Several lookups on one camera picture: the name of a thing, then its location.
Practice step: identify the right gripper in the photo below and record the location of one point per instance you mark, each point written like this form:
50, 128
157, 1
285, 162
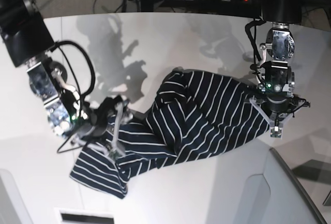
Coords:
97, 123

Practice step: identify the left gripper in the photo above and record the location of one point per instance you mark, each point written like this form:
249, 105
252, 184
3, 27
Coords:
277, 106

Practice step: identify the navy white striped t-shirt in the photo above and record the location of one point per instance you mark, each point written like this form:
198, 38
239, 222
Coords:
195, 115

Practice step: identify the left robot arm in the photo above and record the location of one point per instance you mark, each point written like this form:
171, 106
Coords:
273, 47

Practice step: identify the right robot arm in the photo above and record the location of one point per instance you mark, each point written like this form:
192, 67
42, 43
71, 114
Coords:
28, 40

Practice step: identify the grey monitor edge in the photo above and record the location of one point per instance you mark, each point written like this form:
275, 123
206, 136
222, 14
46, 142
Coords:
299, 188

